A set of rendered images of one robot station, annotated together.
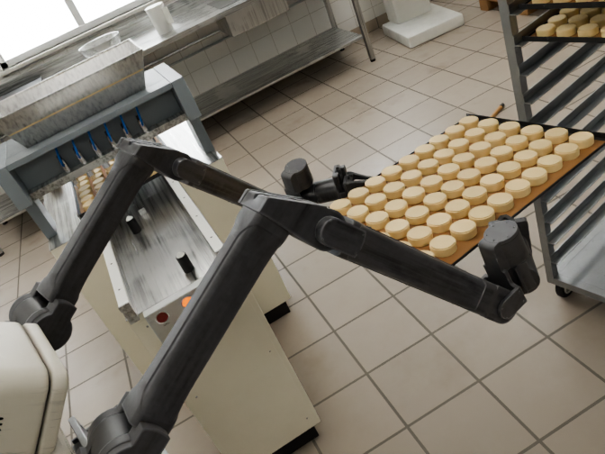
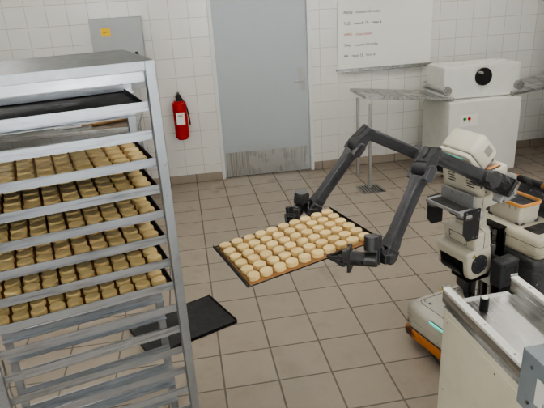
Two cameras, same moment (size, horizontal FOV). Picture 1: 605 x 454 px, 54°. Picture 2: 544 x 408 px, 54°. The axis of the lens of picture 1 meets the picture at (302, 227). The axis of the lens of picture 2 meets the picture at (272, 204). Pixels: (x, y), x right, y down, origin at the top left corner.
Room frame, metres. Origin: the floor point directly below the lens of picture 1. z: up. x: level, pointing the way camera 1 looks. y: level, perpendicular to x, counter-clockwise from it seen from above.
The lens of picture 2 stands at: (3.20, -0.36, 1.98)
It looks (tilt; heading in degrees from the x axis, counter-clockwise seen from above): 21 degrees down; 182
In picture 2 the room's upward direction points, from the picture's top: 3 degrees counter-clockwise
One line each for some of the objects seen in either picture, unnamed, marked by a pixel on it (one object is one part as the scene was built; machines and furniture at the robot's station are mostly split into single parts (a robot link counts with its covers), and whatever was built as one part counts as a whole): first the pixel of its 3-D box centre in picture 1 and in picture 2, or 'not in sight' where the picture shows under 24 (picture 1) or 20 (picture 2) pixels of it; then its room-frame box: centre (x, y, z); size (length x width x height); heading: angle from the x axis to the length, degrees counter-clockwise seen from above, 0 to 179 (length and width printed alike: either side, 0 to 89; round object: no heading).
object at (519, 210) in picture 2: not in sight; (513, 206); (0.57, 0.82, 0.87); 0.23 x 0.15 x 0.11; 25
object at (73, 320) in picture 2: not in sight; (87, 316); (1.31, -1.21, 0.78); 0.64 x 0.03 x 0.03; 115
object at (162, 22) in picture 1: (161, 18); not in sight; (4.71, 0.33, 0.98); 0.18 x 0.14 x 0.20; 50
